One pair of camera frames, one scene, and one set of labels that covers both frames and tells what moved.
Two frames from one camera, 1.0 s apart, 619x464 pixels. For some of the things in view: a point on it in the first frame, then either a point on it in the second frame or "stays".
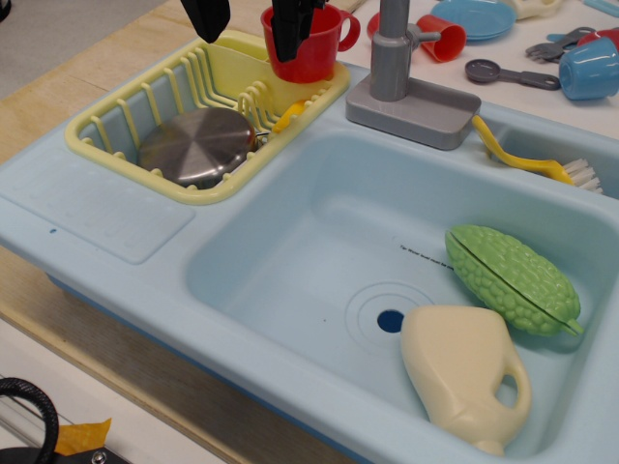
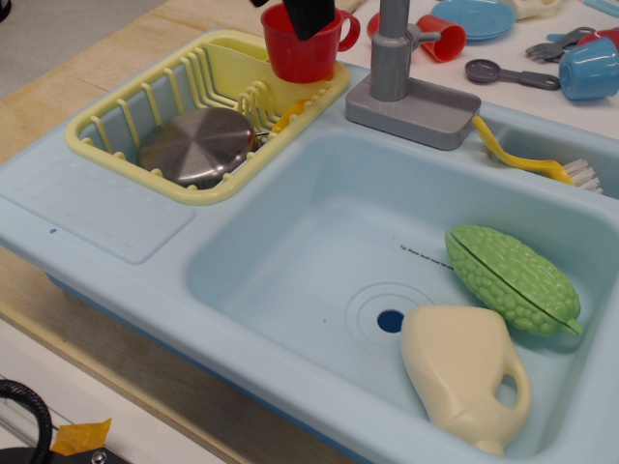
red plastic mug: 314,60 stays
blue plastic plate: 482,20 stays
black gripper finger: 291,21 -> 309,16
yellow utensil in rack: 294,109 stays
